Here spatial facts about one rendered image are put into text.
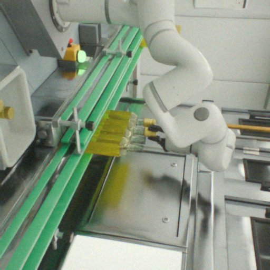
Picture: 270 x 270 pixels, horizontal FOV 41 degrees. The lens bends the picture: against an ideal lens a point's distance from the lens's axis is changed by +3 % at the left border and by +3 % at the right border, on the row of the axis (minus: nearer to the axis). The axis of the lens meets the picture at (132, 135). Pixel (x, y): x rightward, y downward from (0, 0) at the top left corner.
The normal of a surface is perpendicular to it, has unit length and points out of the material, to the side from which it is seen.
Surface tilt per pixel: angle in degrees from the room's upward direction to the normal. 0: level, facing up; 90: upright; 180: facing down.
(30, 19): 90
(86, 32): 90
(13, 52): 0
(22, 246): 90
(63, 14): 93
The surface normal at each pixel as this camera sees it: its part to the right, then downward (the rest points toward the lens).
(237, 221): 0.00, -0.83
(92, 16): -0.23, 0.79
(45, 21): 0.96, 0.11
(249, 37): -0.19, 0.54
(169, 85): -0.29, -0.08
